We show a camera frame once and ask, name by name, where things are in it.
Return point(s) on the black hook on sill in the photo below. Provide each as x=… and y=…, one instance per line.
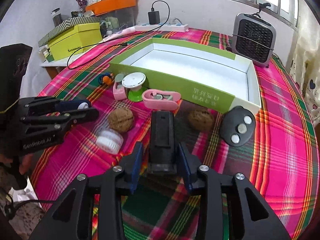
x=261, y=6

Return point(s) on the heart patterned curtain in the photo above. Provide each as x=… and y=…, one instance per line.
x=305, y=66

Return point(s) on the pink clip with grey pad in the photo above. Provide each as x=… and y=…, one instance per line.
x=119, y=91

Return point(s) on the orange lidded storage bin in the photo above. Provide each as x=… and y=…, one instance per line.
x=114, y=15

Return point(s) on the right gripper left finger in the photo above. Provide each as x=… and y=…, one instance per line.
x=71, y=215

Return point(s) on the white egg-shaped gadget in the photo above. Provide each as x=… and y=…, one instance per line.
x=83, y=105

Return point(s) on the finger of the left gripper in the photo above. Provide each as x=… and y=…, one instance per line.
x=42, y=105
x=60, y=122

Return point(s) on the white disc on green base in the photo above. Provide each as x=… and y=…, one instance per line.
x=134, y=84

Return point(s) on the brown walnut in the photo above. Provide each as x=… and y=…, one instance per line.
x=121, y=120
x=200, y=120

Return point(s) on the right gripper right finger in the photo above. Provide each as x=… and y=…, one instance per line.
x=230, y=206

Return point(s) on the black three-button remote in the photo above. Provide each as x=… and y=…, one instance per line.
x=237, y=126

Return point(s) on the grey black mini heater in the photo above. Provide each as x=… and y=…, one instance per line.
x=253, y=38

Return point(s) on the dark jar with lid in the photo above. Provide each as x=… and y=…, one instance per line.
x=56, y=17

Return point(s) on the white round ribbed cap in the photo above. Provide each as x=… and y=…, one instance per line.
x=110, y=141

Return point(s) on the white pink tube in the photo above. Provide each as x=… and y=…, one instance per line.
x=127, y=31

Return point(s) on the white power strip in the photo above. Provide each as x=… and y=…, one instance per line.
x=163, y=27

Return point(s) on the black rectangular flashlight device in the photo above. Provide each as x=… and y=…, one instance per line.
x=162, y=159

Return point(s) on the yellow-green shoe box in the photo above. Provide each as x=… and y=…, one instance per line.
x=72, y=36

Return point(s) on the green white cardboard tray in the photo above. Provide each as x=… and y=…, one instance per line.
x=204, y=75

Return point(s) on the orange blue earplugs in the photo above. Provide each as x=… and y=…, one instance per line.
x=105, y=79

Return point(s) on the black charger adapter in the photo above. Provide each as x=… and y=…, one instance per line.
x=154, y=17

